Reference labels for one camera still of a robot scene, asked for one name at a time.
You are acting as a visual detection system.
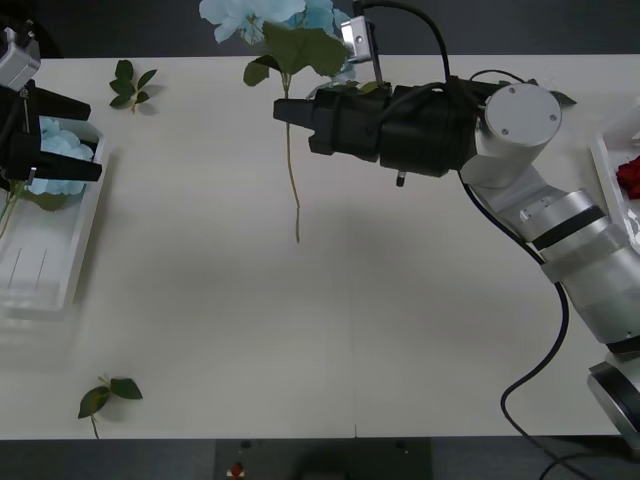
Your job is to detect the dark robot base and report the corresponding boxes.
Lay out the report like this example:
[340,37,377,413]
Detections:
[214,438,434,480]

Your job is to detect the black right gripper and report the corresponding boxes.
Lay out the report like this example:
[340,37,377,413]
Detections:
[273,82,396,165]

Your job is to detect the pale blue flower with stem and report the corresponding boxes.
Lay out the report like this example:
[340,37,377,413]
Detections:
[198,0,362,245]
[0,115,100,241]

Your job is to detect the red rose with green stem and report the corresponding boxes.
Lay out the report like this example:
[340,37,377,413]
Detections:
[615,154,640,201]

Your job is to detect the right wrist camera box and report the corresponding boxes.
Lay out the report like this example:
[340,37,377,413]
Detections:
[339,14,377,65]

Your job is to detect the shallow white box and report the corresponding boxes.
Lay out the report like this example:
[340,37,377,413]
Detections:
[0,117,112,321]
[589,94,640,251]

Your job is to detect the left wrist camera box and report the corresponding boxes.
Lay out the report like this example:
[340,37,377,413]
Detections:
[0,27,42,90]

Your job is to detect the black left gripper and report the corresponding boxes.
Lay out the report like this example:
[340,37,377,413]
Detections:
[0,79,104,194]

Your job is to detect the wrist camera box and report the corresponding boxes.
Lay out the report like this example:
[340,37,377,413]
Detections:
[339,14,377,65]
[0,27,42,90]

